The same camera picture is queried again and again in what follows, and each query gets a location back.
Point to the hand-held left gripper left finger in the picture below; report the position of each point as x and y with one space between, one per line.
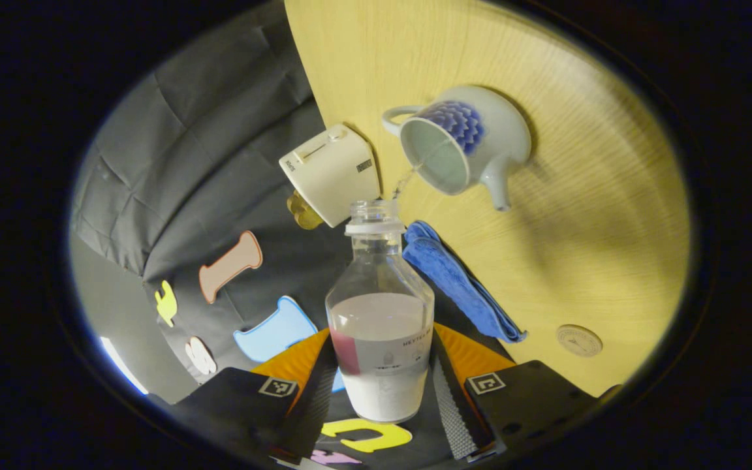
314 398

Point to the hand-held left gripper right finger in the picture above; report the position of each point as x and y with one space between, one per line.
451 405

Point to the clear plastic water bottle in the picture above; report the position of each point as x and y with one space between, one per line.
382 320

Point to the white blue-patterned teacup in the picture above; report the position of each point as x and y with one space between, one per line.
474 130

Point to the blue folded towel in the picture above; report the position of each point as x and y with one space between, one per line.
454 281

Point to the brown toast slice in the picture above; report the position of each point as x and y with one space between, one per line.
303 212

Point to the white toaster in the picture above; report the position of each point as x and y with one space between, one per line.
333 176

